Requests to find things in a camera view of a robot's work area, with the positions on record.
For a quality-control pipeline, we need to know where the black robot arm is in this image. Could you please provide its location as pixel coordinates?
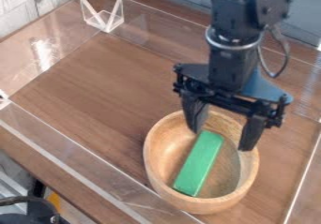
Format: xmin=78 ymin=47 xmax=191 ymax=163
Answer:
xmin=173 ymin=0 xmax=292 ymax=151

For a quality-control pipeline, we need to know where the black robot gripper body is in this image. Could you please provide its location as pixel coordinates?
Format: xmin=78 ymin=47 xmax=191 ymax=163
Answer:
xmin=173 ymin=45 xmax=292 ymax=128

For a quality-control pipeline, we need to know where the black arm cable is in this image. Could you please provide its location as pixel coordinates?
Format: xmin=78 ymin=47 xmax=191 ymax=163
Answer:
xmin=256 ymin=24 xmax=292 ymax=80

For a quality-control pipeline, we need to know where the green rectangular block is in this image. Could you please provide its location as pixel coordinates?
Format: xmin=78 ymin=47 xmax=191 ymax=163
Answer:
xmin=173 ymin=130 xmax=225 ymax=197

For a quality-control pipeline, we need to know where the brown wooden bowl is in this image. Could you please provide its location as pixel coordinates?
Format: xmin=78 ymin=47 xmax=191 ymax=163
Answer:
xmin=144 ymin=112 xmax=260 ymax=215

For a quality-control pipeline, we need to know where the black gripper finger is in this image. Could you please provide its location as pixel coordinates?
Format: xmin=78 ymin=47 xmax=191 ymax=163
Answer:
xmin=239 ymin=115 xmax=267 ymax=151
xmin=183 ymin=92 xmax=209 ymax=134

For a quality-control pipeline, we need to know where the clear acrylic front wall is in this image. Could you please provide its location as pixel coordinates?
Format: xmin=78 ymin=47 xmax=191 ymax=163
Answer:
xmin=0 ymin=99 xmax=205 ymax=224

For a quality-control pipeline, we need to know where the clear acrylic corner bracket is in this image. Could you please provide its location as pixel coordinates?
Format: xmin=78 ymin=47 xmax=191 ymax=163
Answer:
xmin=80 ymin=0 xmax=125 ymax=33

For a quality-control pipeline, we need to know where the black clamp with cable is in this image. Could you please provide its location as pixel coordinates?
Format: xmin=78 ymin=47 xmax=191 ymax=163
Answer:
xmin=0 ymin=196 xmax=72 ymax=224

